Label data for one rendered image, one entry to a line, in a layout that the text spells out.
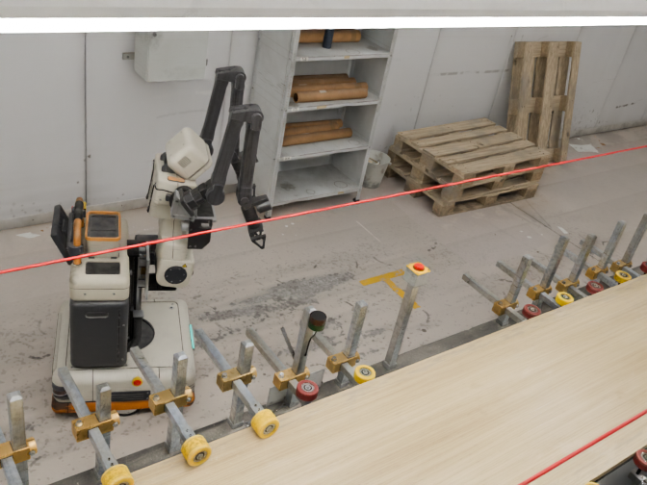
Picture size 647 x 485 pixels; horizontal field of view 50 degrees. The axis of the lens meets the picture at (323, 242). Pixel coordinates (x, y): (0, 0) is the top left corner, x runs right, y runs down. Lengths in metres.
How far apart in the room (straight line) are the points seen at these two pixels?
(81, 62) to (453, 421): 3.14
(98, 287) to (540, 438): 1.89
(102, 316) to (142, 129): 1.99
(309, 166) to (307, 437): 3.71
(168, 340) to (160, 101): 1.89
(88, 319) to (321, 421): 1.26
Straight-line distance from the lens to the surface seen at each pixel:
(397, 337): 2.94
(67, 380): 2.45
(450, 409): 2.67
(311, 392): 2.55
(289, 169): 5.72
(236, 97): 3.23
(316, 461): 2.35
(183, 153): 3.00
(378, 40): 5.39
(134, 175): 5.08
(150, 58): 4.50
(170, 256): 3.25
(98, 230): 3.26
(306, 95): 4.98
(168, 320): 3.74
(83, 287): 3.14
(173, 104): 4.96
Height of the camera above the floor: 2.67
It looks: 32 degrees down
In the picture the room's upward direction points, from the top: 12 degrees clockwise
